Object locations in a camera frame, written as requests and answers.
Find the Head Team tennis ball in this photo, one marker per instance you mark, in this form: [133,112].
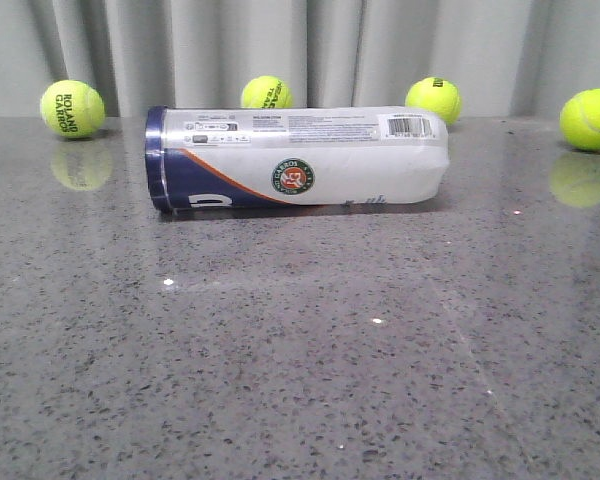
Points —
[265,92]

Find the grey curtain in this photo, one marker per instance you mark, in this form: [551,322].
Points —
[508,58]

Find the white blue tennis ball can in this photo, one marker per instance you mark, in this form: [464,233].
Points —
[253,158]

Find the Wilson tennis ball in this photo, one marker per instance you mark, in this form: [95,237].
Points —
[436,95]

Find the Roland Garros tennis ball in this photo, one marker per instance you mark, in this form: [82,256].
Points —
[72,109]

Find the plain yellow tennis ball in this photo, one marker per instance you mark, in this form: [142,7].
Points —
[579,120]

